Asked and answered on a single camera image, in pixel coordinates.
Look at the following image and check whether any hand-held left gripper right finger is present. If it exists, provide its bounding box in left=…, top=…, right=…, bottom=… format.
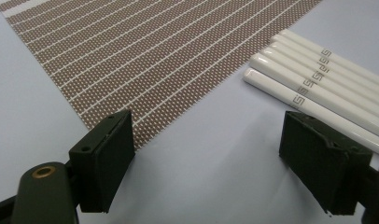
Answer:
left=278, top=110, right=374, bottom=217

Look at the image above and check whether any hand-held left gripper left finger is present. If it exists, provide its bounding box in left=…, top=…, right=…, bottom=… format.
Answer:
left=68, top=108, right=136, bottom=215

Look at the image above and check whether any row of white chopsticks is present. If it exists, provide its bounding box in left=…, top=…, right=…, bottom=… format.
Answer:
left=243, top=28, right=379, bottom=160

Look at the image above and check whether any pale blue table sheet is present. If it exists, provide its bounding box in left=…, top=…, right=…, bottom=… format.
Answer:
left=0, top=0, right=379, bottom=224

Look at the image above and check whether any brown striped woven placemat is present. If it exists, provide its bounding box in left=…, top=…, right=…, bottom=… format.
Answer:
left=0, top=0, right=324, bottom=151

